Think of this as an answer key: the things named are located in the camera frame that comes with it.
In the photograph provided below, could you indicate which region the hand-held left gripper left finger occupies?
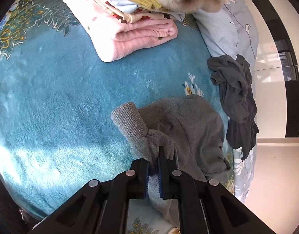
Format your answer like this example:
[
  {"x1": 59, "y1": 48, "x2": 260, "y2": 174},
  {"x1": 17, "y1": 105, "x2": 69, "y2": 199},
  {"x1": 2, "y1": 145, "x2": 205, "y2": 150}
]
[{"x1": 30, "y1": 160, "x2": 150, "y2": 234}]

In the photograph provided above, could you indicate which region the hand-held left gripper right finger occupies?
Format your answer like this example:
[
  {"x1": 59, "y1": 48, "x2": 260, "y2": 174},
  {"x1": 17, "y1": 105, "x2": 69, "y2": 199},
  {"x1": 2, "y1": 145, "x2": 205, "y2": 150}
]
[{"x1": 158, "y1": 147, "x2": 277, "y2": 234}]

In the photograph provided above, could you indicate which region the grey knitted sweater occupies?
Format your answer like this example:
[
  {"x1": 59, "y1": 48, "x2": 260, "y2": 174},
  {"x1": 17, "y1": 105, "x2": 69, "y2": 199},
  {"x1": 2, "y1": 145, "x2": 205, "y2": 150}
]
[{"x1": 111, "y1": 95, "x2": 231, "y2": 227}]

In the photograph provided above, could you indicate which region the dark grey garment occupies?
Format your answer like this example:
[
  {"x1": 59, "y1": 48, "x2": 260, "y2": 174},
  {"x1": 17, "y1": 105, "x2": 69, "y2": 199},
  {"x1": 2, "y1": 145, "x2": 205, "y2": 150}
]
[{"x1": 207, "y1": 54, "x2": 260, "y2": 161}]

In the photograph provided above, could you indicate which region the teal floral blanket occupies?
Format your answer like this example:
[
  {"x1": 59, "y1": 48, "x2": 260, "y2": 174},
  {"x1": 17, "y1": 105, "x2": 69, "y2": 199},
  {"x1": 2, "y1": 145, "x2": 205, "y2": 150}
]
[{"x1": 0, "y1": 0, "x2": 238, "y2": 234}]

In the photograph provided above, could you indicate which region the pink folded blanket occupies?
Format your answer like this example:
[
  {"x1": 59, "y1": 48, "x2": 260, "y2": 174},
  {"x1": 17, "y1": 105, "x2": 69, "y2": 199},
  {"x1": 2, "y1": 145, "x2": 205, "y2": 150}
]
[{"x1": 53, "y1": 0, "x2": 178, "y2": 63}]

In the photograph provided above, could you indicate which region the light blue floral quilt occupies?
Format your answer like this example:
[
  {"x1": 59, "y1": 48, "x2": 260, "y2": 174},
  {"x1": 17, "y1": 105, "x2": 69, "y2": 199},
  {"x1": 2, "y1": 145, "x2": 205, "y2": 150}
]
[{"x1": 192, "y1": 0, "x2": 260, "y2": 204}]

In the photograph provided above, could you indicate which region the printed folded cloth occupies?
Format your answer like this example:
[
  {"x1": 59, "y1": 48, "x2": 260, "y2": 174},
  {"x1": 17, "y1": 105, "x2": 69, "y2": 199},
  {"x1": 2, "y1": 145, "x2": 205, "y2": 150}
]
[{"x1": 82, "y1": 0, "x2": 179, "y2": 24}]

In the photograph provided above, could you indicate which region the light blue folded cloth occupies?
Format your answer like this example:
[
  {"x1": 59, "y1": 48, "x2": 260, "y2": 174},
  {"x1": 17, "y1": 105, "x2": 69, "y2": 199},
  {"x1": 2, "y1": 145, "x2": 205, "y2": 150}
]
[{"x1": 101, "y1": 0, "x2": 186, "y2": 21}]

